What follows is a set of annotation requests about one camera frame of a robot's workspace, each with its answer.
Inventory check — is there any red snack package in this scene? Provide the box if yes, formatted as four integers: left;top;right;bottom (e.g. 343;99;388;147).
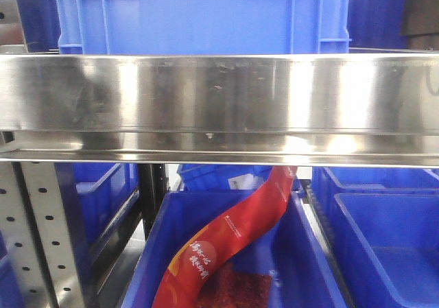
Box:
152;166;298;307

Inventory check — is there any blue bin lower left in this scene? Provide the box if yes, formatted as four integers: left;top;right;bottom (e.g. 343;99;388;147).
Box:
73;163;139;244

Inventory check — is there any perforated steel shelf post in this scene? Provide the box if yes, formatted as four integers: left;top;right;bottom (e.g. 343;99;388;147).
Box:
1;162;98;307

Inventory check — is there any blue bin lower centre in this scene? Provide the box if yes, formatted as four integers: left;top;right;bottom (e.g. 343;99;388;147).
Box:
121;190;346;307

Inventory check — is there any dark blue crate upper right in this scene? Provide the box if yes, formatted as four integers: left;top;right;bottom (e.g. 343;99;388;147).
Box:
348;0;407;49

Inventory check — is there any blue bin lower right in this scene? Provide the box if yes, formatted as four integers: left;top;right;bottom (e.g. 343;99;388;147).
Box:
311;167;438;307

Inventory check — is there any stainless steel shelf rail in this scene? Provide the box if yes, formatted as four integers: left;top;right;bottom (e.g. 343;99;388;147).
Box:
1;53;438;168

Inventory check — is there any large blue crate on shelf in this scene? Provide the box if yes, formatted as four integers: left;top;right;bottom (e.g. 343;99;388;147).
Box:
56;0;349;55

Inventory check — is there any dark blue crate upper left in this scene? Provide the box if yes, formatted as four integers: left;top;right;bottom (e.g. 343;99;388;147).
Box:
16;0;60;53

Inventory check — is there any dark blue crate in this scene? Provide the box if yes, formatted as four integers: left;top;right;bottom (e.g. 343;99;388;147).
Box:
16;0;60;53
348;0;407;49

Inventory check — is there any blue bin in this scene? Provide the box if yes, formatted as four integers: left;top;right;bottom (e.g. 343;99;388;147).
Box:
176;164;301;191
311;167;438;307
121;190;346;307
73;163;139;244

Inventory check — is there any blue bin behind centre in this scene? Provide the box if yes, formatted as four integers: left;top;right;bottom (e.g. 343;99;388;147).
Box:
176;164;301;191

